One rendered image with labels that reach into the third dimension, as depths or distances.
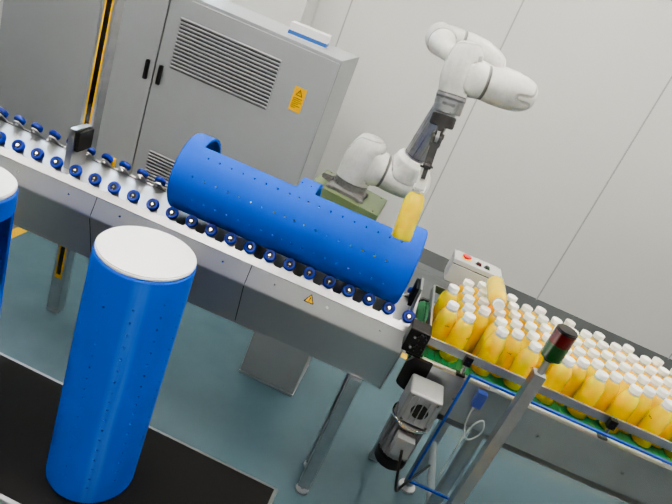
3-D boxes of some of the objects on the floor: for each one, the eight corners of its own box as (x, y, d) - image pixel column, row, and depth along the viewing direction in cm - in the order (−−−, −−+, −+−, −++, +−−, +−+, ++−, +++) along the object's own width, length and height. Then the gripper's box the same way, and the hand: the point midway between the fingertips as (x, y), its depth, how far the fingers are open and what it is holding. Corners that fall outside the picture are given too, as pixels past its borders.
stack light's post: (388, 590, 219) (532, 366, 174) (398, 594, 219) (545, 371, 173) (387, 600, 215) (534, 373, 170) (397, 604, 215) (547, 379, 170)
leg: (296, 481, 248) (350, 369, 222) (309, 487, 248) (364, 375, 222) (293, 491, 242) (347, 377, 217) (306, 497, 242) (362, 384, 216)
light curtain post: (53, 303, 289) (122, -63, 219) (64, 308, 289) (137, -57, 219) (45, 309, 284) (113, -65, 214) (56, 314, 284) (128, -59, 213)
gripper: (433, 110, 184) (408, 182, 190) (432, 109, 168) (405, 188, 174) (456, 117, 183) (431, 189, 189) (458, 117, 167) (430, 196, 173)
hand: (422, 178), depth 181 cm, fingers closed on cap, 4 cm apart
